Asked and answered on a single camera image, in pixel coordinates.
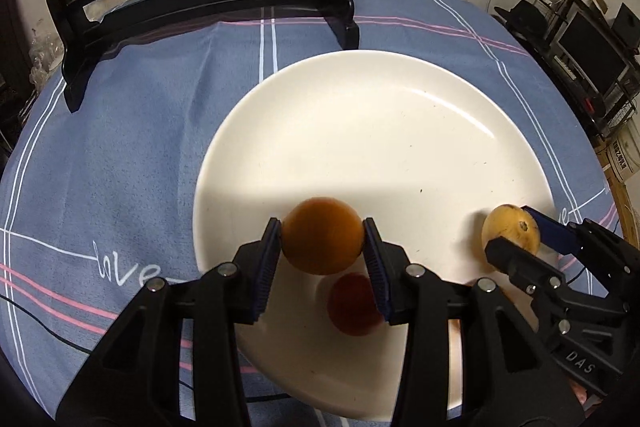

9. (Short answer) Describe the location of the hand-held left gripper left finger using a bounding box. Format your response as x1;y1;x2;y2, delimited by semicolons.
55;217;284;427

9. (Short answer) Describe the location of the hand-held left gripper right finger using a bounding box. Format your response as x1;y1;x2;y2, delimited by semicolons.
362;217;586;427

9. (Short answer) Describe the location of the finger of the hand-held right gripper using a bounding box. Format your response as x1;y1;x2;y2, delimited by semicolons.
520;205;626;268
485;235;567;304

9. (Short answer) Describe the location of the tan round fruit with calyx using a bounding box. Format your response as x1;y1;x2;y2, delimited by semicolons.
481;203;542;258

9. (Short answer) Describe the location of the small red plum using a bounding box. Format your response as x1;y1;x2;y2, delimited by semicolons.
327;272;386;337

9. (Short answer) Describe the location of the small smooth orange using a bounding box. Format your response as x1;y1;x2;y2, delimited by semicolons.
281;197;366;277

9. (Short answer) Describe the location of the white round plate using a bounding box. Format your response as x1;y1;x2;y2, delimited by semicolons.
192;50;557;420

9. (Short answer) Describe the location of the large cardboard box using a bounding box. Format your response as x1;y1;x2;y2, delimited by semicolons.
595;137;640;234

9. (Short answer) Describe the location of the black computer desk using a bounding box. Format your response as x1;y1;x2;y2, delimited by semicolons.
495;0;640;138

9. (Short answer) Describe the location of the blue striped tablecloth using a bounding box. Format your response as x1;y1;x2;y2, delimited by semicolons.
0;0;631;427

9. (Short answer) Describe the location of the computer monitor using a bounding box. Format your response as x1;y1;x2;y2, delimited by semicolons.
555;9;631;92

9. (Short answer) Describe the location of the black hat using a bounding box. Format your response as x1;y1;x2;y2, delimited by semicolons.
495;0;549;38

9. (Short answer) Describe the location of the black speaker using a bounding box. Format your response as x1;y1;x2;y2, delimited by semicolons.
612;2;640;54

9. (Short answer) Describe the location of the black framed round goldfish screen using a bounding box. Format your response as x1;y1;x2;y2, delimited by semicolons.
42;0;362;114

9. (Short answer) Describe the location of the clear plastic sheet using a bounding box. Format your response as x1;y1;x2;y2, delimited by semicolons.
27;27;68;88

